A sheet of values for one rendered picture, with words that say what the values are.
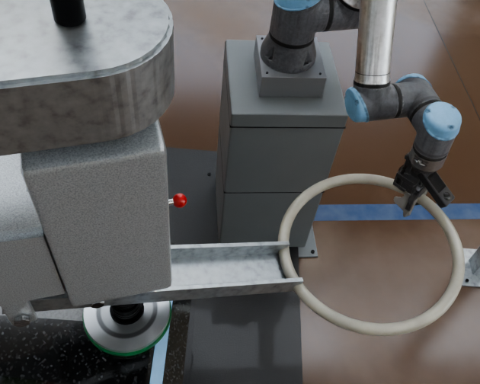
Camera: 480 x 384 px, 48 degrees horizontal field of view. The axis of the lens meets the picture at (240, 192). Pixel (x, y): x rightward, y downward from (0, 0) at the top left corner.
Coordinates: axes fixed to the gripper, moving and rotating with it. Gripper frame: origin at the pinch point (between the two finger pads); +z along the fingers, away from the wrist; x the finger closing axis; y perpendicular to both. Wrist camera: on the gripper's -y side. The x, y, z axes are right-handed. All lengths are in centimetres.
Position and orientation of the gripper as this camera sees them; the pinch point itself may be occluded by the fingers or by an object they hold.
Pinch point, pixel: (413, 209)
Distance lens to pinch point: 166.2
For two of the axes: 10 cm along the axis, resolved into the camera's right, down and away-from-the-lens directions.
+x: -7.0, 5.7, -4.4
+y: -7.2, -5.5, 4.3
